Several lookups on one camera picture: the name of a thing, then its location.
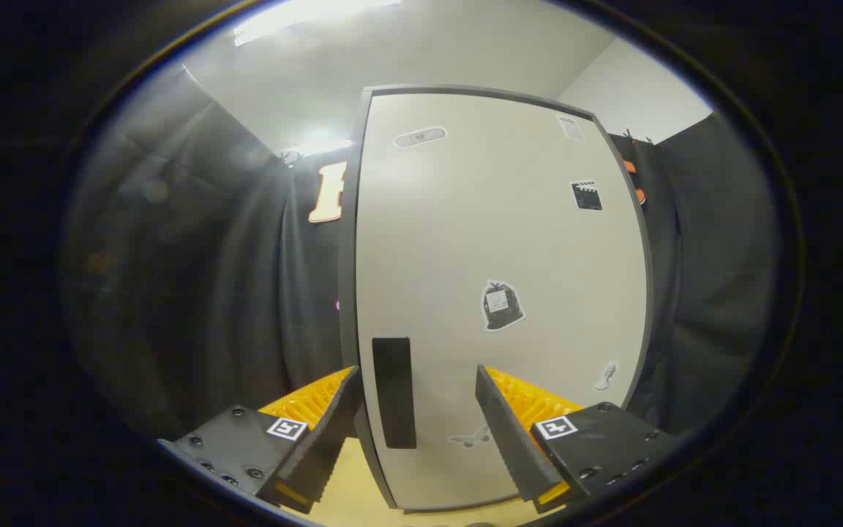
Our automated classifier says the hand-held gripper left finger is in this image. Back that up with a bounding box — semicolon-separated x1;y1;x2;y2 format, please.
158;365;362;515

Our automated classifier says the dark grey shoe cabinet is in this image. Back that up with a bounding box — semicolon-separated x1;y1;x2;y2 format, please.
338;83;655;513

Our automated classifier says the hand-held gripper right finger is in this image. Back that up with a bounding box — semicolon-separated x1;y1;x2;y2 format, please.
475;364;678;515

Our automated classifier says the black backdrop cloth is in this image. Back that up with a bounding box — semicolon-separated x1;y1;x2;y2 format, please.
63;66;781;444

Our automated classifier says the black door handle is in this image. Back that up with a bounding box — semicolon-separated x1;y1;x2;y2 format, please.
372;337;418;449

